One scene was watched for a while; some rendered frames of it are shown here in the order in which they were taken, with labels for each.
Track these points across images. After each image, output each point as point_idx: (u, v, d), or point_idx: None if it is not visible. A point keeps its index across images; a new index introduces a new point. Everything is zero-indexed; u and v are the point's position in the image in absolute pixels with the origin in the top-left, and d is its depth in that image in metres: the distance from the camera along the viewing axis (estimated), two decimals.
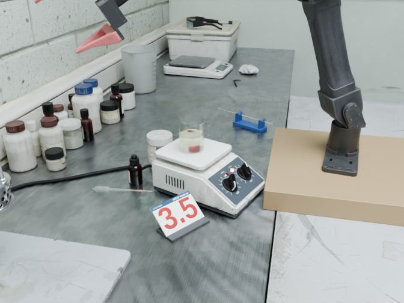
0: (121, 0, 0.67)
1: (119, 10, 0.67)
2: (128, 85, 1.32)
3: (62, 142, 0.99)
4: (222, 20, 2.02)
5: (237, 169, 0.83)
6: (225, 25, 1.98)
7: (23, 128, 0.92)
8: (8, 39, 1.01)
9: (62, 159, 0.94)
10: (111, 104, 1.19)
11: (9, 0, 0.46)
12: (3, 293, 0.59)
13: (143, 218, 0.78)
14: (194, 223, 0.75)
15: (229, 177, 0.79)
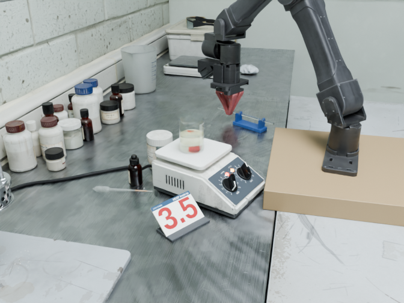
0: (239, 77, 1.18)
1: (244, 82, 1.18)
2: (128, 85, 1.32)
3: (62, 142, 0.99)
4: None
5: (237, 169, 0.83)
6: None
7: (23, 128, 0.92)
8: (8, 39, 1.01)
9: (62, 159, 0.94)
10: (111, 104, 1.19)
11: (9, 0, 0.46)
12: (3, 293, 0.59)
13: (143, 218, 0.78)
14: (194, 223, 0.75)
15: (229, 177, 0.79)
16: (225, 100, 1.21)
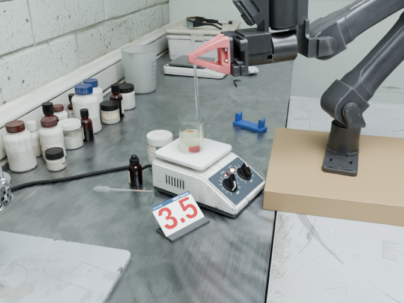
0: None
1: None
2: (128, 85, 1.32)
3: (62, 142, 0.99)
4: (222, 20, 2.02)
5: (237, 169, 0.83)
6: (225, 25, 1.98)
7: (23, 128, 0.92)
8: (8, 39, 1.01)
9: (62, 159, 0.94)
10: (111, 104, 1.19)
11: (9, 0, 0.46)
12: (3, 293, 0.59)
13: (143, 218, 0.78)
14: (194, 223, 0.75)
15: (229, 177, 0.79)
16: (210, 49, 0.76)
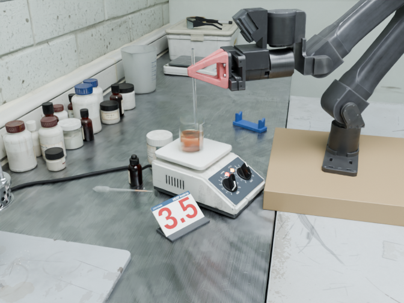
0: None
1: None
2: (128, 85, 1.32)
3: (62, 142, 0.99)
4: (222, 20, 2.02)
5: (237, 169, 0.83)
6: (225, 25, 1.98)
7: (23, 128, 0.92)
8: (8, 39, 1.01)
9: (62, 159, 0.94)
10: (111, 104, 1.19)
11: (9, 0, 0.46)
12: (3, 293, 0.59)
13: (143, 218, 0.78)
14: (194, 223, 0.75)
15: (229, 177, 0.79)
16: (208, 64, 0.79)
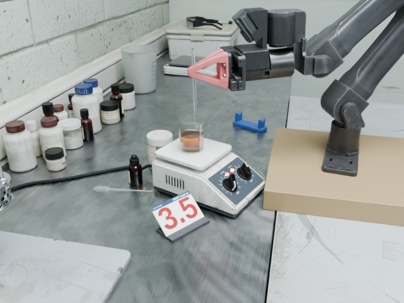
0: None
1: None
2: (128, 85, 1.32)
3: (62, 142, 0.99)
4: (222, 20, 2.02)
5: (237, 169, 0.83)
6: (225, 25, 1.98)
7: (23, 128, 0.92)
8: (8, 39, 1.01)
9: (62, 159, 0.94)
10: (111, 104, 1.19)
11: (9, 0, 0.46)
12: (3, 293, 0.59)
13: (143, 218, 0.78)
14: (194, 223, 0.75)
15: (229, 177, 0.79)
16: (208, 64, 0.79)
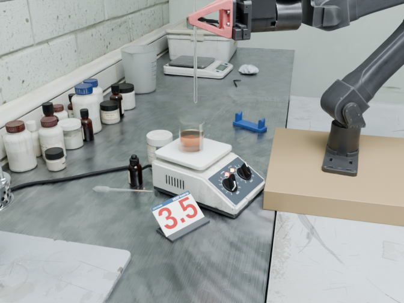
0: None
1: None
2: (128, 85, 1.32)
3: (62, 142, 0.99)
4: None
5: (237, 169, 0.83)
6: None
7: (23, 128, 0.92)
8: (8, 39, 1.01)
9: (62, 159, 0.94)
10: (111, 104, 1.19)
11: (9, 0, 0.46)
12: (3, 293, 0.59)
13: (143, 218, 0.78)
14: (194, 223, 0.75)
15: (229, 177, 0.79)
16: (211, 11, 0.73)
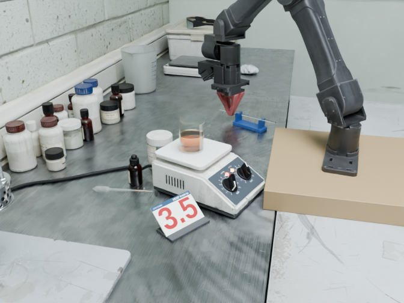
0: (240, 77, 1.18)
1: (245, 82, 1.18)
2: (128, 85, 1.32)
3: (62, 142, 0.99)
4: None
5: (237, 169, 0.83)
6: None
7: (23, 128, 0.92)
8: (8, 39, 1.01)
9: (62, 159, 0.94)
10: (111, 104, 1.19)
11: (9, 0, 0.46)
12: (3, 293, 0.59)
13: (143, 218, 0.78)
14: (194, 223, 0.75)
15: (229, 177, 0.79)
16: (226, 101, 1.21)
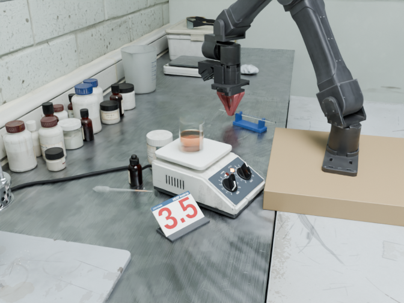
0: (240, 77, 1.18)
1: (245, 82, 1.18)
2: (128, 85, 1.32)
3: (62, 142, 0.99)
4: None
5: (237, 169, 0.83)
6: None
7: (23, 128, 0.92)
8: (8, 39, 1.01)
9: (62, 159, 0.94)
10: (111, 104, 1.19)
11: (9, 0, 0.46)
12: (3, 293, 0.59)
13: (143, 218, 0.78)
14: (194, 223, 0.75)
15: (229, 177, 0.79)
16: (226, 101, 1.21)
